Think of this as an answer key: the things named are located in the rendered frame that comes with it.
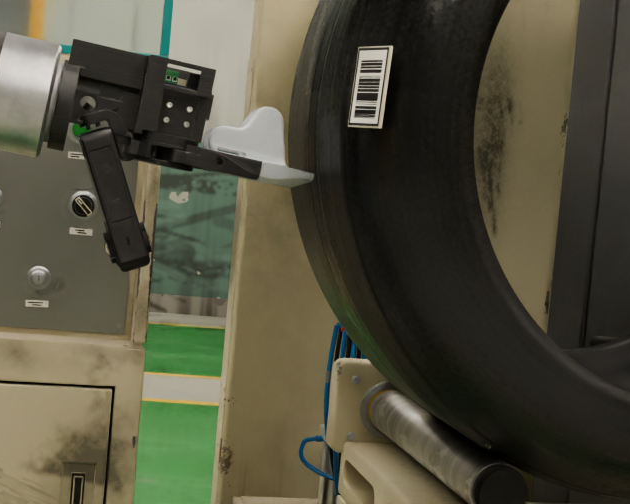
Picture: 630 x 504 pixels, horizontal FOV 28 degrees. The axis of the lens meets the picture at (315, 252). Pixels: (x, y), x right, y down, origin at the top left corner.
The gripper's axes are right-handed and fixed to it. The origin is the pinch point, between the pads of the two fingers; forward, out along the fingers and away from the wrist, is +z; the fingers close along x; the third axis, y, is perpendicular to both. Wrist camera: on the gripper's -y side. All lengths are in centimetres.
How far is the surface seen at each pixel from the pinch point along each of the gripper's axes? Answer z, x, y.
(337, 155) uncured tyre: 1.4, -7.0, 2.6
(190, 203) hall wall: 94, 912, -13
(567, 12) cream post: 30.9, 28.5, 25.0
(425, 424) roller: 18.3, 8.9, -19.0
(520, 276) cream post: 32.1, 28.5, -4.1
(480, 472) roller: 17.9, -7.6, -19.4
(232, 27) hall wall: 98, 917, 134
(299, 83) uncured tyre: 0.1, 8.3, 8.8
